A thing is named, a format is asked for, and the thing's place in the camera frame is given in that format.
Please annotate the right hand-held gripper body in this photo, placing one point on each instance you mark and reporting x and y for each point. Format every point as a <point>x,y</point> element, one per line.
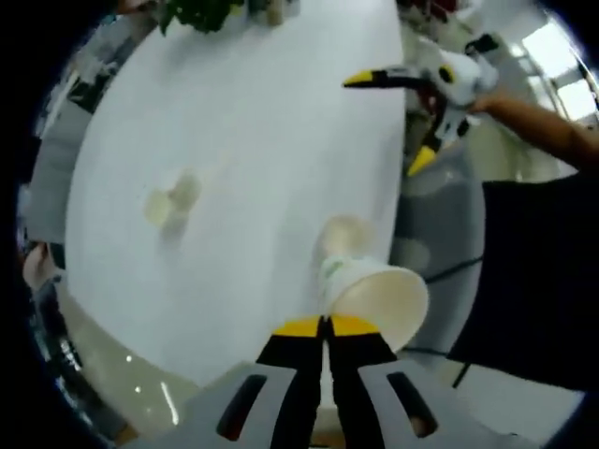
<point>468,75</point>

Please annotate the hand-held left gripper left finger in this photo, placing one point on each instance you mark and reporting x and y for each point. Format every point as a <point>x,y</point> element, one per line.
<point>290,374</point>

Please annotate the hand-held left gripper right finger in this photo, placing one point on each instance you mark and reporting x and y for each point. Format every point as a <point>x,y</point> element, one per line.
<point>360,374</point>

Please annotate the person's right hand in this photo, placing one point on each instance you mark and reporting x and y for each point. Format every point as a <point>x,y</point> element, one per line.
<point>491,105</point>

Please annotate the light grey chair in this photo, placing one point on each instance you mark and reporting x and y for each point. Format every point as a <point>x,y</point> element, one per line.
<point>435,224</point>

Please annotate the bright window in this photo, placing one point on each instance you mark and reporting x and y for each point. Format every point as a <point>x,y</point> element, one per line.
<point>547,44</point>

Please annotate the small beige container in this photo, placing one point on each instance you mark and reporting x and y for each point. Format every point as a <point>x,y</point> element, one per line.
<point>275,11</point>

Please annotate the person's black shirt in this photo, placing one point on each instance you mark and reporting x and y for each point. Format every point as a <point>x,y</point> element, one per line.
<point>538,280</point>

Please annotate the potted green plant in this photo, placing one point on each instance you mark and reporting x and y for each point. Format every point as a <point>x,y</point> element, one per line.
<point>201,14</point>

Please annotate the grey office chair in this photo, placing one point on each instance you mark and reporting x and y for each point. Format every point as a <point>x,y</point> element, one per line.
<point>54,196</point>

